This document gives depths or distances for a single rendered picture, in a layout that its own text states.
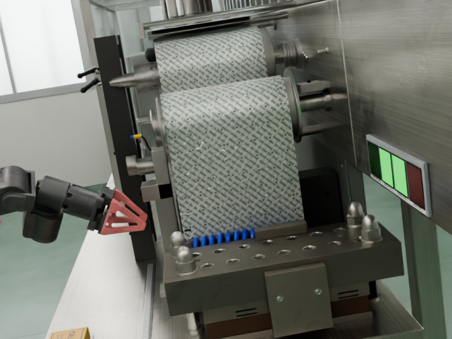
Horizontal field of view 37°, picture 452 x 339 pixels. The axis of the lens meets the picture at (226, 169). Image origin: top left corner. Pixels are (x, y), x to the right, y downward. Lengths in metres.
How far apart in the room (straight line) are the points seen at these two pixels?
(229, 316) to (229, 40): 0.64
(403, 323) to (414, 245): 0.39
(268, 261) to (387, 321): 0.23
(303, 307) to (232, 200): 0.27
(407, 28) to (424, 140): 0.14
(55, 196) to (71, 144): 5.70
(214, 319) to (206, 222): 0.22
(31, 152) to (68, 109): 0.57
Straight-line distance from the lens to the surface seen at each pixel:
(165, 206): 1.38
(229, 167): 1.28
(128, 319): 1.36
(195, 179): 1.28
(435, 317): 1.63
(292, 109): 1.29
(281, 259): 1.15
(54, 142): 6.99
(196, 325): 1.24
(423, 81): 0.85
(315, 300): 1.15
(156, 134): 1.30
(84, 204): 1.27
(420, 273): 1.58
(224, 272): 1.13
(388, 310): 1.24
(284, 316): 1.15
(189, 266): 1.14
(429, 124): 0.85
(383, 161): 1.03
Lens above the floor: 1.42
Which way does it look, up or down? 12 degrees down
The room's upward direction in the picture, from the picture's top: 9 degrees counter-clockwise
